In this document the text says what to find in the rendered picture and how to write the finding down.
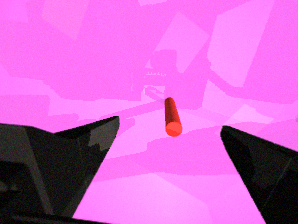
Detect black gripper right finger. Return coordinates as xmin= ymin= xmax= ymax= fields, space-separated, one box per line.
xmin=220 ymin=125 xmax=298 ymax=224

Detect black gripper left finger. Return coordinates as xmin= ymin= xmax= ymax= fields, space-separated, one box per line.
xmin=0 ymin=116 xmax=120 ymax=218

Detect red peg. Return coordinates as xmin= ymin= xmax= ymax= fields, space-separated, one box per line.
xmin=164 ymin=97 xmax=183 ymax=137

